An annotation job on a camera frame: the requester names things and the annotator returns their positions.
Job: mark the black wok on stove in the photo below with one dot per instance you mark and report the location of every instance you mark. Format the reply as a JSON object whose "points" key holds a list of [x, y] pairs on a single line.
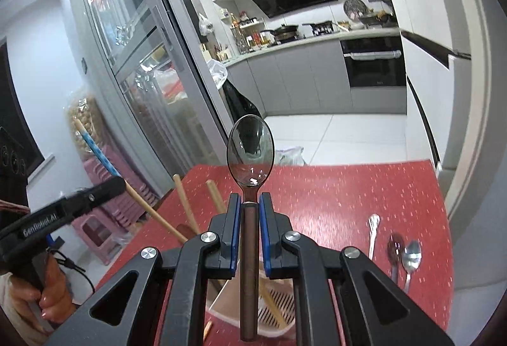
{"points": [[285, 31]]}

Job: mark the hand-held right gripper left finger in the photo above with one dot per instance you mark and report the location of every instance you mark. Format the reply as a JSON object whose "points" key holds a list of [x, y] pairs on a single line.
{"points": [[235, 235]]}

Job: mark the blue patterned wooden chopstick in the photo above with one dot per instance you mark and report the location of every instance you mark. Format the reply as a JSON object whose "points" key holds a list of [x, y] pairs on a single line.
{"points": [[99, 156]]}

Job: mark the grey kitchen cabinets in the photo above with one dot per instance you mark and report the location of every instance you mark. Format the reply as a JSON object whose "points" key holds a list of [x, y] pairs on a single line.
{"points": [[297, 80]]}

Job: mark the metal spice rack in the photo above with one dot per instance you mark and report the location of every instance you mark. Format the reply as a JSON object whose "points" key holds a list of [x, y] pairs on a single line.
{"points": [[247, 33]]}

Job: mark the clear bag of snack balls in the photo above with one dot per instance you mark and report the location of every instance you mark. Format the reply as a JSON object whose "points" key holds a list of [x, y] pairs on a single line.
{"points": [[85, 120]]}

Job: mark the dark wall switch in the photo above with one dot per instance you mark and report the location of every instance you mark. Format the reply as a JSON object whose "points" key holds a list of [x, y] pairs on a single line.
{"points": [[84, 64]]}

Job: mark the person's left hand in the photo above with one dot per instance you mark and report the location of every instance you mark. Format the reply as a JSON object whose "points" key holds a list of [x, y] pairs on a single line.
{"points": [[53, 294]]}

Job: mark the brown wooden chopstick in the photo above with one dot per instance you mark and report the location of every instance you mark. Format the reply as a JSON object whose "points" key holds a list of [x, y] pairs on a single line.
{"points": [[186, 203], [216, 197]]}

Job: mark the beige plastic cutlery holder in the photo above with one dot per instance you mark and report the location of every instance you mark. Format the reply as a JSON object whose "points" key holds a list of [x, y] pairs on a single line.
{"points": [[223, 298]]}

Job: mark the single pink stool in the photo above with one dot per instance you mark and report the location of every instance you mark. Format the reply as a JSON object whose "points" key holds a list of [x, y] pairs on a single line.
{"points": [[99, 247]]}

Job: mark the wok with food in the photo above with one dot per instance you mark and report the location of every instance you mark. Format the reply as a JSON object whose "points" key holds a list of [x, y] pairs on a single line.
{"points": [[372, 18]]}

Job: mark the round metal strainer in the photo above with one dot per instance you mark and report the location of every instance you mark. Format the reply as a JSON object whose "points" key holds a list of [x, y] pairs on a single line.
{"points": [[354, 7]]}

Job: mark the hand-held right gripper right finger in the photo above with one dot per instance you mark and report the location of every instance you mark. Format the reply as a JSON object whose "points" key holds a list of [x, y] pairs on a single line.
{"points": [[265, 235]]}

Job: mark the stack of pink stools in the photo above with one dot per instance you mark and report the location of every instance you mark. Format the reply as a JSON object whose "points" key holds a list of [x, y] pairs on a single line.
{"points": [[119, 211]]}

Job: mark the black garbage bag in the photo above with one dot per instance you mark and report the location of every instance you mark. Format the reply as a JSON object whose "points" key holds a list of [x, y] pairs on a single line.
{"points": [[239, 104]]}

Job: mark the black built-in oven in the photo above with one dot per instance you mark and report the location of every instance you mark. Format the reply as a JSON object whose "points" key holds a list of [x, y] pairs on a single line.
{"points": [[376, 68]]}

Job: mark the small dark spoon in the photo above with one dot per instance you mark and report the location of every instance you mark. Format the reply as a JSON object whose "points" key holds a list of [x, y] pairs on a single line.
{"points": [[396, 245]]}

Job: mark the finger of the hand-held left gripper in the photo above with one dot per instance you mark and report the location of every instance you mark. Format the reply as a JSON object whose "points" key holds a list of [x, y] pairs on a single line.
{"points": [[99, 191]]}

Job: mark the small steel fork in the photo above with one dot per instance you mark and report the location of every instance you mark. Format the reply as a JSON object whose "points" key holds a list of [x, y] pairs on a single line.
{"points": [[373, 223]]}

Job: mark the white refrigerator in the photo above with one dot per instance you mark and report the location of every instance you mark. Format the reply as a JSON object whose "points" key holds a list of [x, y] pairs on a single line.
{"points": [[427, 92]]}

